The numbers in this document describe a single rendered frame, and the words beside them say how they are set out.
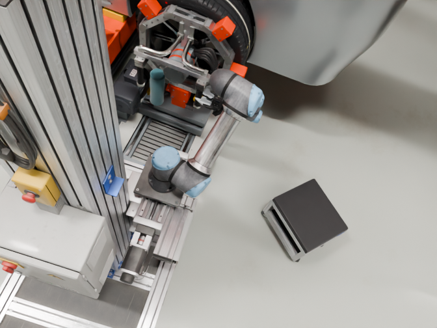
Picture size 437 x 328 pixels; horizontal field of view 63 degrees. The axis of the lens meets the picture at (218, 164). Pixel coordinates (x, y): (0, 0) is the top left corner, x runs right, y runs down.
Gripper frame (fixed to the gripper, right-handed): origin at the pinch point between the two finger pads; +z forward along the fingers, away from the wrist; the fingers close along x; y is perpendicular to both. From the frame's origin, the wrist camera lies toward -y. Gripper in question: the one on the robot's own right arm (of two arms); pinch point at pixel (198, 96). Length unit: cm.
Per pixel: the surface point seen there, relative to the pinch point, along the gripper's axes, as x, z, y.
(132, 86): -21, 50, -43
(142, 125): -15, 41, -75
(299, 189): 3, -78, -49
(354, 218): -9, -134, -83
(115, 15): -45, 72, -11
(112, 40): -29, 66, -15
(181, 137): -21, 11, -82
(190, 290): 82, -35, -83
